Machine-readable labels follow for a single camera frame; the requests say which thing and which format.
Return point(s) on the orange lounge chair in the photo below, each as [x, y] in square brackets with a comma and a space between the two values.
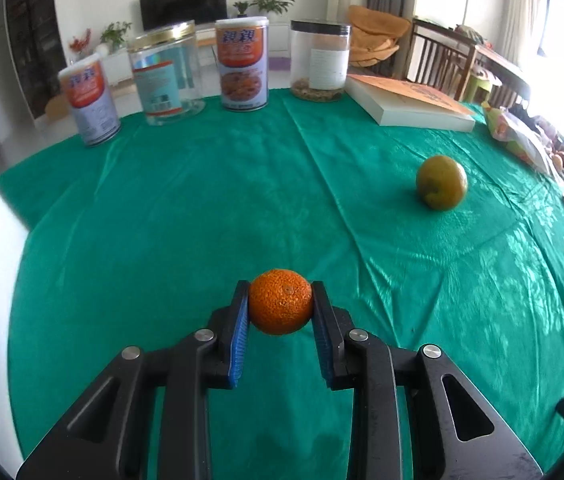
[376, 35]

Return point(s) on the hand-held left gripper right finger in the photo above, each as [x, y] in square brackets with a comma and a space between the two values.
[321, 350]

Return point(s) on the white curtain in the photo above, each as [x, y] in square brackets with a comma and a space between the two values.
[521, 10]

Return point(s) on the black television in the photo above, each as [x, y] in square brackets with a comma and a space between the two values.
[182, 5]

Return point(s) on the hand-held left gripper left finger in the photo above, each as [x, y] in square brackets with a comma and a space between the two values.
[240, 340]

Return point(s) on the dark display cabinet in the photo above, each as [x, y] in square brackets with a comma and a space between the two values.
[32, 45]

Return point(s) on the flat white orange box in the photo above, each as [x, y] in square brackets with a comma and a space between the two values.
[411, 107]

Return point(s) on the yellow-green orange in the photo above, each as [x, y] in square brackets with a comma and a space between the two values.
[441, 182]

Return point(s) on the clear jar gold lid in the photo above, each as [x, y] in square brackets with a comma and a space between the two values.
[167, 77]

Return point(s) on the plastic snack bag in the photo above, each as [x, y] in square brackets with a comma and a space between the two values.
[516, 137]

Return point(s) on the green tablecloth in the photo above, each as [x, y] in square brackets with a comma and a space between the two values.
[212, 210]

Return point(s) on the leafy potted plant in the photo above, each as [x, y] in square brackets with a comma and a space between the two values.
[114, 35]

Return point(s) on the large potted plant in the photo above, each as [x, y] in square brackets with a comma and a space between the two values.
[272, 2]

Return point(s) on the clear jar black lid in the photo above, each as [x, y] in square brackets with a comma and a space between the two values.
[319, 62]

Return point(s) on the small orange tangerine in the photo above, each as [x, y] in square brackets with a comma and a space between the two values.
[280, 301]

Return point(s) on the red flower bouquet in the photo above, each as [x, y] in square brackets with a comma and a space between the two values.
[80, 44]

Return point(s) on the orange label can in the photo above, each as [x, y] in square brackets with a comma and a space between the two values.
[91, 102]
[242, 65]

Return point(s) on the small potted plant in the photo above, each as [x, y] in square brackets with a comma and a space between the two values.
[242, 9]

